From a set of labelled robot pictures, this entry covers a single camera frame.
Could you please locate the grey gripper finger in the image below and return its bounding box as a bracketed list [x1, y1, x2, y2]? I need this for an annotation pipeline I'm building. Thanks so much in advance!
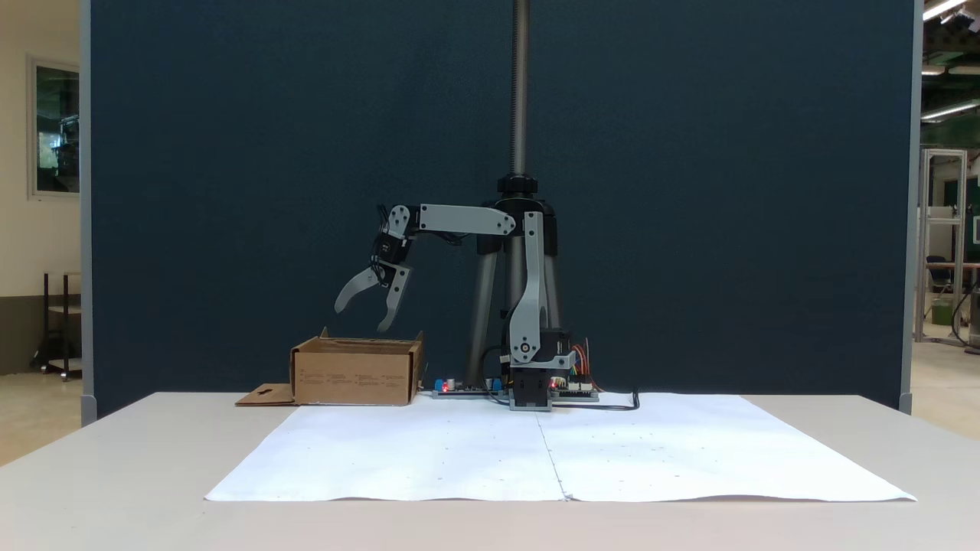
[334, 265, 383, 314]
[376, 262, 413, 333]

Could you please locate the brown cardboard box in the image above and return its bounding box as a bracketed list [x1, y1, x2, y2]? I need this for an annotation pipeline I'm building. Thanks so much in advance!
[235, 328, 426, 407]

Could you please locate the circuit board with blue terminals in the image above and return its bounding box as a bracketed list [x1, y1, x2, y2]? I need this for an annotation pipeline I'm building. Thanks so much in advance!
[431, 377, 508, 400]

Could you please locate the dark blue partition panel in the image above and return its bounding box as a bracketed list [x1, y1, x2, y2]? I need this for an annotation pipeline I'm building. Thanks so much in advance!
[80, 0, 923, 419]

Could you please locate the circuit board with white connectors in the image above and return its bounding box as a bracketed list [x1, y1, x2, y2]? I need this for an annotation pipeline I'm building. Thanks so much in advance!
[551, 378, 602, 402]

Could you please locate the black tripod with silver column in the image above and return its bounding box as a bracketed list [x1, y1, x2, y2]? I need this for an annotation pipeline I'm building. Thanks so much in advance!
[465, 0, 564, 387]

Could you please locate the white paper sheet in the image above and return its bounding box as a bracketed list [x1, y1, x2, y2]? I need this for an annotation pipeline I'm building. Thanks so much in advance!
[204, 393, 917, 504]

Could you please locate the dark metal cart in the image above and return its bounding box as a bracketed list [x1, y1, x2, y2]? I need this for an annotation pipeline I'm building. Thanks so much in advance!
[31, 271, 83, 382]

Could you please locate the coloured jumper wire bundle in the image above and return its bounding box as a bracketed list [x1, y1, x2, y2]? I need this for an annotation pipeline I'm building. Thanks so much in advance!
[568, 337, 595, 381]

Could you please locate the black cable on table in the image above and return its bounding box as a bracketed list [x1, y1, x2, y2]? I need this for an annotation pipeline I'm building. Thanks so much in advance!
[551, 390, 641, 412]

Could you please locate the framed wall window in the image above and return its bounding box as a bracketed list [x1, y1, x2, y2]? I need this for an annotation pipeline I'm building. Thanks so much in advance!
[28, 55, 81, 201]

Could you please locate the aluminium profile frame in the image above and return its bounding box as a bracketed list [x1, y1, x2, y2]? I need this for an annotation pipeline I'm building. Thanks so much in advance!
[916, 148, 970, 345]

